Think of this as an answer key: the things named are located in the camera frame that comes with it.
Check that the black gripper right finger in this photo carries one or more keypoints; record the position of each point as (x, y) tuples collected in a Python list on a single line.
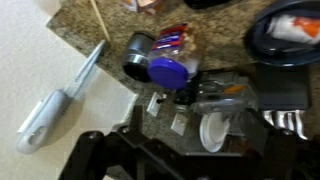
[(256, 133)]

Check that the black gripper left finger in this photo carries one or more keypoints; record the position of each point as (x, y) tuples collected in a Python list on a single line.
[(136, 120)]

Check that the dark bowl with packet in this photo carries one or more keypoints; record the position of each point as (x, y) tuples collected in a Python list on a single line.
[(283, 55)]

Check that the black bowl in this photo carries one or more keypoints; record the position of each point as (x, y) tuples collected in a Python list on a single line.
[(206, 3)]

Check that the white plate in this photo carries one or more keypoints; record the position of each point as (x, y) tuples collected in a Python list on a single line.
[(213, 131)]

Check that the dish drying rack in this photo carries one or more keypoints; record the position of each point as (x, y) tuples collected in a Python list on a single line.
[(223, 96)]

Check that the black knife block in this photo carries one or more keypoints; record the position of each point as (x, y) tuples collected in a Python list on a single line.
[(283, 90)]

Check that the steel and black cup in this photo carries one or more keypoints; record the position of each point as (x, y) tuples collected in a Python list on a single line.
[(136, 56)]

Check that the blue-lidded nut jar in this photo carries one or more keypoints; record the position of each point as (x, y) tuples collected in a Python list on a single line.
[(173, 56)]

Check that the thin wooden stick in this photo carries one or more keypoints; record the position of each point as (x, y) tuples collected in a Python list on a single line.
[(100, 20)]

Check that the white and orange packet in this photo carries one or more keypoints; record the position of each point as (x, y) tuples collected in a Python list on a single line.
[(293, 30)]

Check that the white wall outlet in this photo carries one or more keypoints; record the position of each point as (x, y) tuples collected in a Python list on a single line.
[(179, 124), (155, 104)]

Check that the white wall phone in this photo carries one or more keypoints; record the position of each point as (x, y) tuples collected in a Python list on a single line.
[(43, 123)]

